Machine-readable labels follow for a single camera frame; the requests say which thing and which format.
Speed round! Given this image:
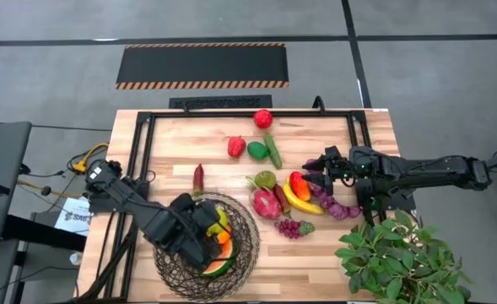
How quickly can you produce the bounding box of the dark brown wicker basket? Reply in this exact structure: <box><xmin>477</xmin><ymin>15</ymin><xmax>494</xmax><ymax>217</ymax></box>
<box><xmin>153</xmin><ymin>191</ymin><xmax>262</xmax><ymax>303</ymax></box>

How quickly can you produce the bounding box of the purple grape bunch with leaf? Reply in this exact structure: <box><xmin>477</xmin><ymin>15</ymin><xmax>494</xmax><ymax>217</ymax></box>
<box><xmin>273</xmin><ymin>218</ymin><xmax>316</xmax><ymax>241</ymax></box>

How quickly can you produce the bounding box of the green leafy artificial plant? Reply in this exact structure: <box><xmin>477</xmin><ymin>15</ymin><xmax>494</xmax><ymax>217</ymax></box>
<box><xmin>334</xmin><ymin>208</ymin><xmax>475</xmax><ymax>304</ymax></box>

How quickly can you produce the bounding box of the black hazard-striped floor mat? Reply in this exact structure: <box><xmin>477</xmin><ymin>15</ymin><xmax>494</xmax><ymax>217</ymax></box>
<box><xmin>115</xmin><ymin>41</ymin><xmax>290</xmax><ymax>90</ymax></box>

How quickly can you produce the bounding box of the white printed paper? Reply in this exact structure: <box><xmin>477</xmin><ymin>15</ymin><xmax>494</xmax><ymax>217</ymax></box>
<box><xmin>53</xmin><ymin>196</ymin><xmax>93</xmax><ymax>237</ymax></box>

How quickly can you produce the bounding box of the dark red sweet potato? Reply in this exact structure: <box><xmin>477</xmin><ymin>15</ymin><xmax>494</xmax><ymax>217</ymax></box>
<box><xmin>272</xmin><ymin>183</ymin><xmax>293</xmax><ymax>216</ymax></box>

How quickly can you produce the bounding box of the yellow banana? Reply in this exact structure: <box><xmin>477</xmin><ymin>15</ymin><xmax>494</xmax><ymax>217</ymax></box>
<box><xmin>282</xmin><ymin>176</ymin><xmax>326</xmax><ymax>216</ymax></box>

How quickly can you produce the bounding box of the black desk crossbar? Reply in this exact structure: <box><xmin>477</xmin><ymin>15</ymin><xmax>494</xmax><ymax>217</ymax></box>
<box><xmin>1</xmin><ymin>214</ymin><xmax>88</xmax><ymax>253</ymax></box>

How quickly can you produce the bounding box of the round red apple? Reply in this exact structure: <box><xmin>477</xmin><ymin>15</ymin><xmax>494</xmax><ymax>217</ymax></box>
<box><xmin>253</xmin><ymin>109</ymin><xmax>274</xmax><ymax>130</ymax></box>

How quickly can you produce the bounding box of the black floor grille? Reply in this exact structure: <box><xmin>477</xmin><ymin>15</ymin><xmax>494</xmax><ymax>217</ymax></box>
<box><xmin>168</xmin><ymin>94</ymin><xmax>273</xmax><ymax>110</ymax></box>

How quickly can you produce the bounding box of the green cucumber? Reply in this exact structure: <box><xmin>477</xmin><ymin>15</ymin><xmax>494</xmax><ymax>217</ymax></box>
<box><xmin>262</xmin><ymin>132</ymin><xmax>284</xmax><ymax>171</ymax></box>

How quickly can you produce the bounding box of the purple onion string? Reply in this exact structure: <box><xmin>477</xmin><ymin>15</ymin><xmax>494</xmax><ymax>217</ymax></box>
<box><xmin>305</xmin><ymin>158</ymin><xmax>362</xmax><ymax>221</ymax></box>

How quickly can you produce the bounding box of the pink dragon fruit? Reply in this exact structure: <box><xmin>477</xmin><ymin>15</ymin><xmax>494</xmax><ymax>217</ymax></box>
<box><xmin>245</xmin><ymin>175</ymin><xmax>284</xmax><ymax>221</ymax></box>

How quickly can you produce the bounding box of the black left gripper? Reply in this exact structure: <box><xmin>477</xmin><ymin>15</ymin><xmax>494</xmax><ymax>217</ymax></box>
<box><xmin>165</xmin><ymin>193</ymin><xmax>222</xmax><ymax>272</ymax></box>

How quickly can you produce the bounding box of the dark red long pepper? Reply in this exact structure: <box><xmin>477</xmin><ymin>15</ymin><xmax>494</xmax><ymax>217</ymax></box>
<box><xmin>192</xmin><ymin>163</ymin><xmax>205</xmax><ymax>198</ymax></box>

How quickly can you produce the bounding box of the red orange mango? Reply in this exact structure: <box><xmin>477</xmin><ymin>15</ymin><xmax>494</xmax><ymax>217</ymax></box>
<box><xmin>289</xmin><ymin>171</ymin><xmax>313</xmax><ymax>203</ymax></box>

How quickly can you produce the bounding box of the round green fruit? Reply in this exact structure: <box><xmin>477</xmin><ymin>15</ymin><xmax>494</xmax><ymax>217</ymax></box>
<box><xmin>246</xmin><ymin>141</ymin><xmax>270</xmax><ymax>161</ymax></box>

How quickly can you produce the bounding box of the green bell pepper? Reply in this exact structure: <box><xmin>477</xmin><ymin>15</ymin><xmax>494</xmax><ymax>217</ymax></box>
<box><xmin>200</xmin><ymin>237</ymin><xmax>237</xmax><ymax>279</ymax></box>

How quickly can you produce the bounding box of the yellow cable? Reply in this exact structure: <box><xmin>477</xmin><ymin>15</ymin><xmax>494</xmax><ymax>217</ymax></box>
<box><xmin>71</xmin><ymin>142</ymin><xmax>110</xmax><ymax>175</ymax></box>

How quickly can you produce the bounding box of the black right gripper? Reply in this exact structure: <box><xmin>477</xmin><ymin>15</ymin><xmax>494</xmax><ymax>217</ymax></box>
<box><xmin>301</xmin><ymin>145</ymin><xmax>359</xmax><ymax>196</ymax></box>

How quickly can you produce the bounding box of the orange fruit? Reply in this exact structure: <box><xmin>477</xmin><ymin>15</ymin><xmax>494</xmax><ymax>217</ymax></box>
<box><xmin>215</xmin><ymin>226</ymin><xmax>233</xmax><ymax>245</ymax></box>

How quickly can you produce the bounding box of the dark grey desk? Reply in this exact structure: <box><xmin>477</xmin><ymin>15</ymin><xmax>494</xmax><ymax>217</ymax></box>
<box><xmin>0</xmin><ymin>121</ymin><xmax>33</xmax><ymax>248</ymax></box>

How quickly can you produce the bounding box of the black aluminium table frame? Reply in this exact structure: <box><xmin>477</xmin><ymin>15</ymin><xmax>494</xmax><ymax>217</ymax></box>
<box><xmin>75</xmin><ymin>108</ymin><xmax>376</xmax><ymax>303</ymax></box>

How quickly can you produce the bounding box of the olive green pear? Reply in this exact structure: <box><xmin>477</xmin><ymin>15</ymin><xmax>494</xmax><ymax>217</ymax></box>
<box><xmin>254</xmin><ymin>170</ymin><xmax>278</xmax><ymax>190</ymax></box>

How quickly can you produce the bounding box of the yellow-green fruit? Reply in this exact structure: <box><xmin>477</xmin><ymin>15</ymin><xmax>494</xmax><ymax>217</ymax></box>
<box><xmin>205</xmin><ymin>205</ymin><xmax>231</xmax><ymax>236</ymax></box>

